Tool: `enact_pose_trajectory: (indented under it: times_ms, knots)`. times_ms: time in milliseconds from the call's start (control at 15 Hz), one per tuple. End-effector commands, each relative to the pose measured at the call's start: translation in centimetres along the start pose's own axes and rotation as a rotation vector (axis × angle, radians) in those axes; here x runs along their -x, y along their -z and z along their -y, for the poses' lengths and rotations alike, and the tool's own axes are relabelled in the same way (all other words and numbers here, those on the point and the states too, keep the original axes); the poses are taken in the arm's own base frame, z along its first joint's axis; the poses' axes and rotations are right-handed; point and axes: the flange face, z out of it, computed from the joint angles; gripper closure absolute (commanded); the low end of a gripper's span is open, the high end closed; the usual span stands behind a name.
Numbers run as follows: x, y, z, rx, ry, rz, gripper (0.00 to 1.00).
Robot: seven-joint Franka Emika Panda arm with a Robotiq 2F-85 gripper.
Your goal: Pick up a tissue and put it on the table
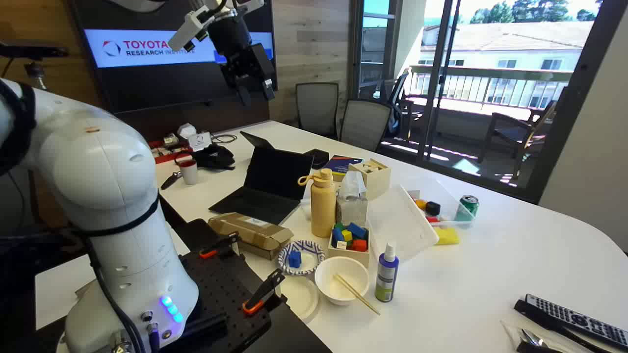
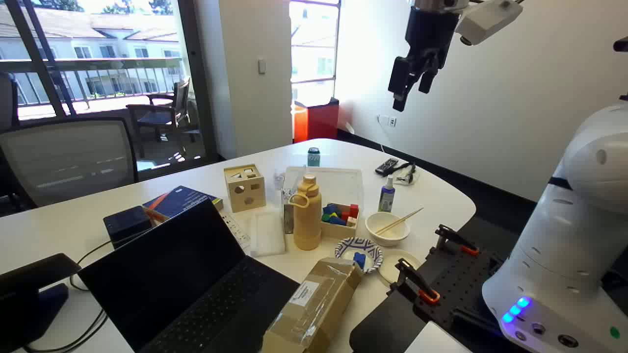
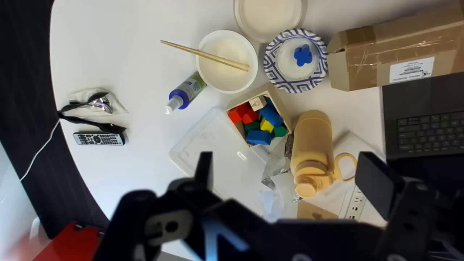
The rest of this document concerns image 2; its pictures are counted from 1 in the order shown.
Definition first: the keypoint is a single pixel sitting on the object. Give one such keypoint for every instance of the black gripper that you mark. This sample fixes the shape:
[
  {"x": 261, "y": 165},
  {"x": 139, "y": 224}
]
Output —
[{"x": 427, "y": 35}]

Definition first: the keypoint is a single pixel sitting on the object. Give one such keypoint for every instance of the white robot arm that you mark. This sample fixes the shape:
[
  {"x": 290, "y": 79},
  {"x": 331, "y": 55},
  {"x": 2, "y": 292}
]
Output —
[{"x": 547, "y": 294}]

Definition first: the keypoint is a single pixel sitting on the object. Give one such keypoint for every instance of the black phone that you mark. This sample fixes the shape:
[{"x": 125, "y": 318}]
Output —
[{"x": 386, "y": 167}]

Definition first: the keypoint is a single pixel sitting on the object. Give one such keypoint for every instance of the red box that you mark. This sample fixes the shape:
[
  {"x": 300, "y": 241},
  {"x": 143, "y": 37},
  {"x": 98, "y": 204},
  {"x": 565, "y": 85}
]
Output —
[{"x": 317, "y": 120}]

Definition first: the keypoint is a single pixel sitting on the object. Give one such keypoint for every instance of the small spray bottle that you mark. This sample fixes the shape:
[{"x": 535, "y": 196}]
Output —
[{"x": 386, "y": 196}]

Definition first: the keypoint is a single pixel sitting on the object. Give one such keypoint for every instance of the teal can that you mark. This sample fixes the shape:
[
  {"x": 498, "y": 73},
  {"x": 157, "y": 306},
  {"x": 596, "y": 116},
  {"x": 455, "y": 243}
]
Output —
[{"x": 312, "y": 157}]

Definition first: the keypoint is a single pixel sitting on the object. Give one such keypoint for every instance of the wooden stick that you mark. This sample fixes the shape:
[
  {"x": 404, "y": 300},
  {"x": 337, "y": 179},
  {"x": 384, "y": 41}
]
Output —
[{"x": 404, "y": 218}]

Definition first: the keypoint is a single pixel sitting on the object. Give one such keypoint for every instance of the white bowl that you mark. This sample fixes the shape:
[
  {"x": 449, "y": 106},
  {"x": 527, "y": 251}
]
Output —
[{"x": 390, "y": 237}]

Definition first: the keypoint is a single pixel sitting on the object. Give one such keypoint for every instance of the wooden tray of blocks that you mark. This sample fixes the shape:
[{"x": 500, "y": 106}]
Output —
[{"x": 339, "y": 220}]

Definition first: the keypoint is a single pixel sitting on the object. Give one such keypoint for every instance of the black orange clamp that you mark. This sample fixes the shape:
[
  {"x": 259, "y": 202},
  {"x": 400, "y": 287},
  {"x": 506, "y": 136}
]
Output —
[
  {"x": 421, "y": 288},
  {"x": 449, "y": 236}
]

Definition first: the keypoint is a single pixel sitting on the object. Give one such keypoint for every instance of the yellow water bottle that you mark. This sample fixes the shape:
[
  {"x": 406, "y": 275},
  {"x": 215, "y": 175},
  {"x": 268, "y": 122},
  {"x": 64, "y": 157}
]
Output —
[{"x": 306, "y": 212}]

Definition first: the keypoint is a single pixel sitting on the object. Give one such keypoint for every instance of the blue patterned plate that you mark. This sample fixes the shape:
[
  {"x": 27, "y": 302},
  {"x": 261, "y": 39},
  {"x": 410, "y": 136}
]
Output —
[{"x": 359, "y": 251}]

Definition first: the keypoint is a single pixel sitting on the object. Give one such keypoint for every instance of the white round lid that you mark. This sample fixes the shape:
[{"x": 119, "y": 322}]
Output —
[{"x": 386, "y": 271}]

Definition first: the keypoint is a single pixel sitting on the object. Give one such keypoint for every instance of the wooden shape sorter cube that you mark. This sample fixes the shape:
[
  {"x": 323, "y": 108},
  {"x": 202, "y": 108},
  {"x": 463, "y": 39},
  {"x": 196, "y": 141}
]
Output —
[{"x": 245, "y": 186}]

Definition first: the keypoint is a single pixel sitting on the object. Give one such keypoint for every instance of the black mounting board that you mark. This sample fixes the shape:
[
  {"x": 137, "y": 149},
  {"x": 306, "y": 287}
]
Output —
[{"x": 461, "y": 314}]

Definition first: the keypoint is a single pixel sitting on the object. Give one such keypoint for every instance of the blue book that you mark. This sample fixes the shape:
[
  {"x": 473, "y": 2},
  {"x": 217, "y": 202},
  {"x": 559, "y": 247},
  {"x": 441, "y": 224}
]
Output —
[{"x": 174, "y": 202}]

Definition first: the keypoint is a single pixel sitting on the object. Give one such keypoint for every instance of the cardboard box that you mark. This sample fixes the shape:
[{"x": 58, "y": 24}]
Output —
[{"x": 314, "y": 310}]

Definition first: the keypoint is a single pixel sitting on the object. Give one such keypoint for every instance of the black laptop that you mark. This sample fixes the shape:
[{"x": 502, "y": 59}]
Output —
[{"x": 186, "y": 287}]

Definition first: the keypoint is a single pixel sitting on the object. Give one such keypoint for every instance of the black notebook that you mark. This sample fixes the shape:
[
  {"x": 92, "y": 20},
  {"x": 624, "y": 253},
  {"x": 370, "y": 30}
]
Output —
[{"x": 125, "y": 224}]

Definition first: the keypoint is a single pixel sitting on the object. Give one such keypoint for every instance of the grey office chair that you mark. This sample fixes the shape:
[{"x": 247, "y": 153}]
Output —
[{"x": 64, "y": 159}]

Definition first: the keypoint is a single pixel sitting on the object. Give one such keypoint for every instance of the black monitor stand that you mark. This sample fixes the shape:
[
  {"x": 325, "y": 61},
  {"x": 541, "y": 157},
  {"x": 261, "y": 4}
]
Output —
[{"x": 29, "y": 298}]

